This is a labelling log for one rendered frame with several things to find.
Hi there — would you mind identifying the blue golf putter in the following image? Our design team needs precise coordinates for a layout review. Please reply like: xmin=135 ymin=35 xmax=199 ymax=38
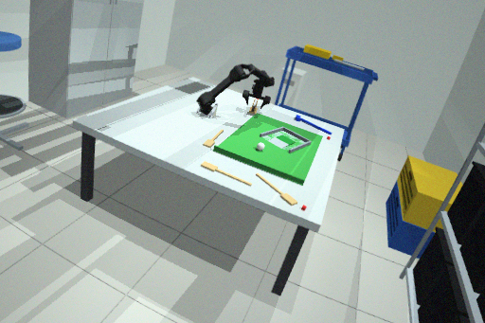
xmin=296 ymin=115 xmax=332 ymax=135

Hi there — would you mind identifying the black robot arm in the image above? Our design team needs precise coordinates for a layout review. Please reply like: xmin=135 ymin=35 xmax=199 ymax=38
xmin=196 ymin=64 xmax=275 ymax=115

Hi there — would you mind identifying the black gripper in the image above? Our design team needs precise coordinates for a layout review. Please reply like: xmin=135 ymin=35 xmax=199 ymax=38
xmin=242 ymin=88 xmax=271 ymax=108

